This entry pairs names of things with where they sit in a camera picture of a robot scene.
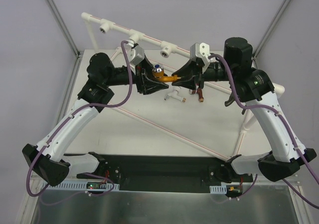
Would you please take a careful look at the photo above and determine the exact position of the yellow faucet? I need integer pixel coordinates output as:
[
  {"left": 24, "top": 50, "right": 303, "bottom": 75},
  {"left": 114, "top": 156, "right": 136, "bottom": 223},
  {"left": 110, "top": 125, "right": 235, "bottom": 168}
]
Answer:
[{"left": 152, "top": 64, "right": 180, "bottom": 83}]

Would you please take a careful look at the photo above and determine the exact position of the white pipe frame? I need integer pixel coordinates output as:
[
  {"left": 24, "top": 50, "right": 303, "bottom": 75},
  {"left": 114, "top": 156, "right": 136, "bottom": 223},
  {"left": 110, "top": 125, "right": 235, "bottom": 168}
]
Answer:
[{"left": 81, "top": 12, "right": 285, "bottom": 156}]

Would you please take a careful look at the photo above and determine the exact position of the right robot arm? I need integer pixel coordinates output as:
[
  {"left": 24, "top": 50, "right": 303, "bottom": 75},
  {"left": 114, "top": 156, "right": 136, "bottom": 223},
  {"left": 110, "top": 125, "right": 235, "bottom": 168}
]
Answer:
[{"left": 173, "top": 37, "right": 319, "bottom": 182}]

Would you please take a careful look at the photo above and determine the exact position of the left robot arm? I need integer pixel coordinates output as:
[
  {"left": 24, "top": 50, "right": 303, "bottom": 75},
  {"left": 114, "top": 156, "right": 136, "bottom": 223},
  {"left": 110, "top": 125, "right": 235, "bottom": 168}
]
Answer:
[{"left": 22, "top": 52, "right": 168, "bottom": 187}]

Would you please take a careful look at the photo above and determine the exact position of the dark red faucet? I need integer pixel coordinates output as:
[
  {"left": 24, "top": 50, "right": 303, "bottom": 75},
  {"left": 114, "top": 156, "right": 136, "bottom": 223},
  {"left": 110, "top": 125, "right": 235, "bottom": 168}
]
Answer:
[{"left": 189, "top": 88, "right": 204, "bottom": 103}]

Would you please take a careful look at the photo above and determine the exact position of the white faucet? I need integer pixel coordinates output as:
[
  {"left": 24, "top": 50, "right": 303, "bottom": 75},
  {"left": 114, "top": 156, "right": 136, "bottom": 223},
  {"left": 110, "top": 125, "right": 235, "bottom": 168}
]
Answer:
[{"left": 164, "top": 90, "right": 186, "bottom": 103}]

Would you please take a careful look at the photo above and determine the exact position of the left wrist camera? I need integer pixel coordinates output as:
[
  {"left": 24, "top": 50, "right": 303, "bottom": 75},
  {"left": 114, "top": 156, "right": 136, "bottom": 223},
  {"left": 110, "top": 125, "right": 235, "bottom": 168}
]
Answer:
[{"left": 127, "top": 45, "right": 145, "bottom": 66}]

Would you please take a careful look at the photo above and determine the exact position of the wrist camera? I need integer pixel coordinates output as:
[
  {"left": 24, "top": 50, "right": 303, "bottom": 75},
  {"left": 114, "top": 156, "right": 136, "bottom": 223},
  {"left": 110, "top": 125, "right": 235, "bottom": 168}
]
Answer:
[
  {"left": 190, "top": 42, "right": 210, "bottom": 70},
  {"left": 127, "top": 45, "right": 145, "bottom": 66}
]

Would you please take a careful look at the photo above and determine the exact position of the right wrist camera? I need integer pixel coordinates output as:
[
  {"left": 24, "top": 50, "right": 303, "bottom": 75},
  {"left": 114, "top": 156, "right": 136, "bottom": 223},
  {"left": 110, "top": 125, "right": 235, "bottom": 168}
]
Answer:
[{"left": 190, "top": 42, "right": 210, "bottom": 70}]

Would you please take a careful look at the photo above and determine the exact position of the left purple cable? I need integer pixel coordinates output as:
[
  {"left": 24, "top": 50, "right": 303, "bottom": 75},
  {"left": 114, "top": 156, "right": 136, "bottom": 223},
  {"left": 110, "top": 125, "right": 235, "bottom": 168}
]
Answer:
[{"left": 26, "top": 40, "right": 137, "bottom": 198}]

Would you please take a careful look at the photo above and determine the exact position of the purple cable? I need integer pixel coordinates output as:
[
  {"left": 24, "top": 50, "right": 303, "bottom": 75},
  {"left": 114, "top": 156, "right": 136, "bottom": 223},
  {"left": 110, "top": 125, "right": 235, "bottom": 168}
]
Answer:
[
  {"left": 208, "top": 54, "right": 319, "bottom": 209},
  {"left": 26, "top": 40, "right": 137, "bottom": 198}
]

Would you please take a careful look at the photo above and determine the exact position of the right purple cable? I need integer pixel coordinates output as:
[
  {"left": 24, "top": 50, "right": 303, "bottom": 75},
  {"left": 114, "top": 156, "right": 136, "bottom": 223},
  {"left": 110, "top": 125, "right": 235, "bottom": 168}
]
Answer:
[{"left": 208, "top": 54, "right": 319, "bottom": 209}]

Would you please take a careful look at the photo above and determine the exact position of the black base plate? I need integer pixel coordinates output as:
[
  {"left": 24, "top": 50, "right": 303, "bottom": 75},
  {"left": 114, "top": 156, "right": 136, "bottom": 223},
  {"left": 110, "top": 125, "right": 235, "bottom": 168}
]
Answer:
[{"left": 93, "top": 154, "right": 253, "bottom": 193}]

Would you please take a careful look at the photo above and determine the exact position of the right cable duct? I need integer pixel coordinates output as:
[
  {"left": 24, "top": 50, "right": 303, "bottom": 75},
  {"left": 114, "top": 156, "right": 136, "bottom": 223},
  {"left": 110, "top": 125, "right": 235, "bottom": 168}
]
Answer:
[{"left": 209, "top": 185, "right": 244, "bottom": 195}]

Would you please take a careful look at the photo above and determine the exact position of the cable duct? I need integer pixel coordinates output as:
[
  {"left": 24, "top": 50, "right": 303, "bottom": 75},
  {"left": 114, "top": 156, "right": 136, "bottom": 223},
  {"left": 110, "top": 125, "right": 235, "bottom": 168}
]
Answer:
[
  {"left": 209, "top": 185, "right": 244, "bottom": 195},
  {"left": 47, "top": 181, "right": 120, "bottom": 192}
]

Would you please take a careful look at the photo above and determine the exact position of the left cable duct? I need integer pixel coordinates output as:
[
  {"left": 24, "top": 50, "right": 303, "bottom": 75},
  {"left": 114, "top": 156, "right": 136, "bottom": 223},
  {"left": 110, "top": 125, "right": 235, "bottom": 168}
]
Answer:
[{"left": 47, "top": 181, "right": 120, "bottom": 192}]

